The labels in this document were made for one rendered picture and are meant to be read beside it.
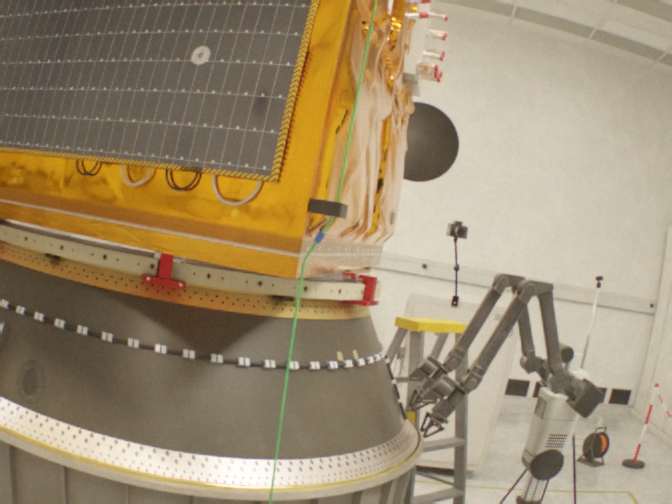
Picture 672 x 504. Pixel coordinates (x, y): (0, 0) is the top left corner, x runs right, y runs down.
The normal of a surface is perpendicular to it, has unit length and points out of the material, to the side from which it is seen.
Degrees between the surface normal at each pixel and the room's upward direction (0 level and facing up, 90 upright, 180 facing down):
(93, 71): 90
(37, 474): 90
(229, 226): 92
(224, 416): 62
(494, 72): 90
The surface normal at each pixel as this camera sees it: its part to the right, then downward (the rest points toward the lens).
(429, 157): -0.10, 0.00
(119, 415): 0.29, -0.40
